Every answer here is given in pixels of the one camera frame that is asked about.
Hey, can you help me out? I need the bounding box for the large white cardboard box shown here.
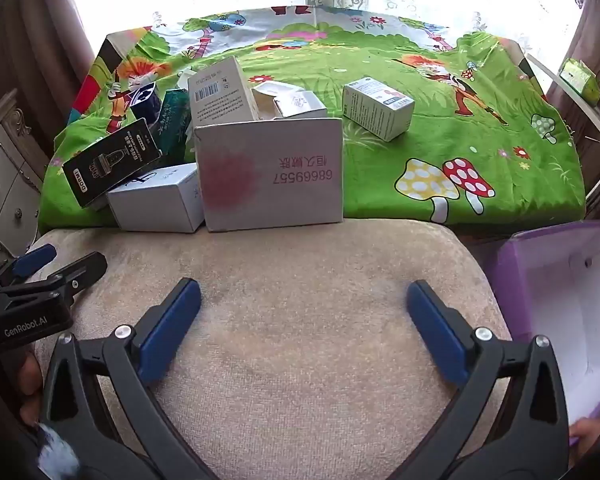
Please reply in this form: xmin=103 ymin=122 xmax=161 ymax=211
xmin=194 ymin=116 xmax=344 ymax=233

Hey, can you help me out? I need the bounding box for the green white medicine box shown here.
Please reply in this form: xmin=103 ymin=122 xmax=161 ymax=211
xmin=342 ymin=76 xmax=415 ymax=142

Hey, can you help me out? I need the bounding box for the purple storage box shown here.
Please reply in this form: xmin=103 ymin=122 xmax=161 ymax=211
xmin=482 ymin=220 xmax=600 ymax=448

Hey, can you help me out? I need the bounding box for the green cartoon printed blanket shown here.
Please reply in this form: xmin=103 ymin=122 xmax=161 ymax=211
xmin=37 ymin=5 xmax=588 ymax=233

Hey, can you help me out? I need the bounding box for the teal carton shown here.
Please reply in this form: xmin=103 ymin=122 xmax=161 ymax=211
xmin=155 ymin=88 xmax=193 ymax=158

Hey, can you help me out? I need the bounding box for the white carton with grey logo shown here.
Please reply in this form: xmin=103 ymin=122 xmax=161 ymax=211
xmin=272 ymin=89 xmax=329 ymax=120

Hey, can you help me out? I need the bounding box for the tall white barcode box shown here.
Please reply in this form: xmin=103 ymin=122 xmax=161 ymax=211
xmin=187 ymin=56 xmax=261 ymax=128

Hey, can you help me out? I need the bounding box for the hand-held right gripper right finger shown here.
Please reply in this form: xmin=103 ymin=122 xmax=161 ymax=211
xmin=395 ymin=280 xmax=572 ymax=480

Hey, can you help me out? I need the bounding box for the black razor box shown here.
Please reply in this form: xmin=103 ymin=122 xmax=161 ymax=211
xmin=62 ymin=118 xmax=163 ymax=209

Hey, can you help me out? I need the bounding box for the plain white carton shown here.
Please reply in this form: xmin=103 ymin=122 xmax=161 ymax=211
xmin=106 ymin=162 xmax=206 ymax=234

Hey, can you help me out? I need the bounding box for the white moulded tray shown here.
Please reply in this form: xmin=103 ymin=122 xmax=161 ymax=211
xmin=251 ymin=81 xmax=301 ymax=121

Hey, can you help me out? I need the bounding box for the person's left hand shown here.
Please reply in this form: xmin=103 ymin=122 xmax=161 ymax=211
xmin=18 ymin=352 xmax=44 ymax=427

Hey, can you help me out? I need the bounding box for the green tissue packet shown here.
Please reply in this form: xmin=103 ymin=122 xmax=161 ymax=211
xmin=558 ymin=57 xmax=600 ymax=106

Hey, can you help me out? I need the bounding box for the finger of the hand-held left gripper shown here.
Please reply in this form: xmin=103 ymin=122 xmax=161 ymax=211
xmin=0 ymin=252 xmax=109 ymax=312
xmin=12 ymin=243 xmax=59 ymax=279

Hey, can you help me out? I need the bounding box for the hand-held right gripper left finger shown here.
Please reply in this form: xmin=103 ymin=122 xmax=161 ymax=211
xmin=40 ymin=277 xmax=221 ymax=480

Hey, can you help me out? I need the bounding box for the white side table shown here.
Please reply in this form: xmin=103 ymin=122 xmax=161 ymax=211
xmin=525 ymin=52 xmax=600 ymax=161

